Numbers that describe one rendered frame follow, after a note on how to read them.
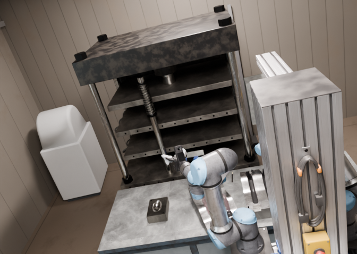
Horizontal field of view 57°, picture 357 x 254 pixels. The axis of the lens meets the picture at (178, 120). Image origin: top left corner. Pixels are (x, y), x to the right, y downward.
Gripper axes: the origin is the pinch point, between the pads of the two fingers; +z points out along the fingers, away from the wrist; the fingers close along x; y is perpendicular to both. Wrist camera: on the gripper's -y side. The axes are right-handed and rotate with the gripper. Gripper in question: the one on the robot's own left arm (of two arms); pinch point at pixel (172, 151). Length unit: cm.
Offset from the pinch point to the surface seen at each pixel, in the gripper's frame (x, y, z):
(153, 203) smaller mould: -9, 60, 37
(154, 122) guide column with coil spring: 14, 10, 77
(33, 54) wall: -73, -34, 310
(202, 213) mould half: 16, 56, 0
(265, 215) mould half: 52, 56, -24
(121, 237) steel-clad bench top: -40, 72, 27
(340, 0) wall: 285, -57, 138
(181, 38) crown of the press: 38, -60, 55
